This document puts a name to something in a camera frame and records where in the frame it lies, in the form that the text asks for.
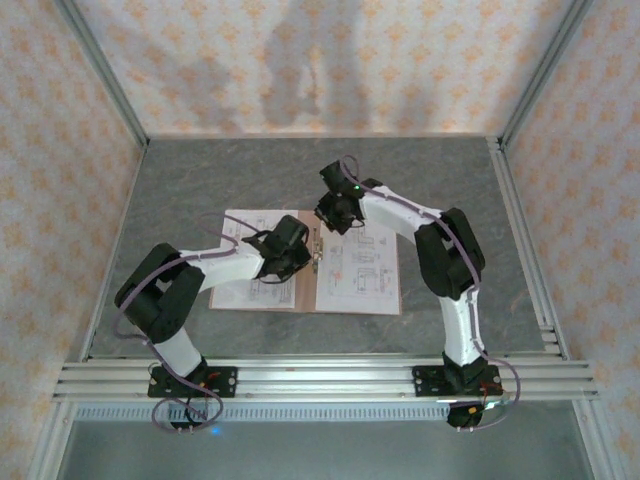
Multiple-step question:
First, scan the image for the silver metal folder clip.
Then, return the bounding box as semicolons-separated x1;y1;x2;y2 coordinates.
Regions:
309;227;326;275

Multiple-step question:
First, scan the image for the brown folder with papers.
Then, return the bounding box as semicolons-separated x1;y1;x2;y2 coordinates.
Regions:
208;208;403;316

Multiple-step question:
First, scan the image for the white technical drawing sheet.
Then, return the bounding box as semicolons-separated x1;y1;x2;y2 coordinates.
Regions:
315;222;401;316
213;208;300;309

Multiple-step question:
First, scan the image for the black connector block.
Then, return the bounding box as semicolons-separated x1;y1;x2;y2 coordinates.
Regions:
446;399;511;432
169;419;211;434

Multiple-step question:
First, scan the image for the grey metal panel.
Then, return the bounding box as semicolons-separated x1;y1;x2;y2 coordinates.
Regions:
54;418;599;480

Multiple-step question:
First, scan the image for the thin aluminium frame rail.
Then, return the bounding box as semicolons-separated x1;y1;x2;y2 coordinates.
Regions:
144;132;501;142

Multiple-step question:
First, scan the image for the wide aluminium mounting rail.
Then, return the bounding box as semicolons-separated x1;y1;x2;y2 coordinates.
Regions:
52;355;600;403

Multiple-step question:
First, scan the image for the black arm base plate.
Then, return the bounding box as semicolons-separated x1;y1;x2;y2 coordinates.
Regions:
411;364;501;399
147;366;239;399

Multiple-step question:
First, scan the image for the aluminium side rail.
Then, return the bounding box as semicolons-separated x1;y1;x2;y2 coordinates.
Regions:
79;144;149;362
487;137;571;362

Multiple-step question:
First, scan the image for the grey slotted cable duct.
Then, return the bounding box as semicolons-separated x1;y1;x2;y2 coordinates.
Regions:
74;403;451;422

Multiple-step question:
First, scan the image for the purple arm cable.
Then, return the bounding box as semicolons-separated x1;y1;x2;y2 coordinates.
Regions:
110;212;266;435
342;154;524;431

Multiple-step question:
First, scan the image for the aluminium frame corner post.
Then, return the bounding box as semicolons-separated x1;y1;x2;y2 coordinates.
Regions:
53;0;150;149
498;0;596;146

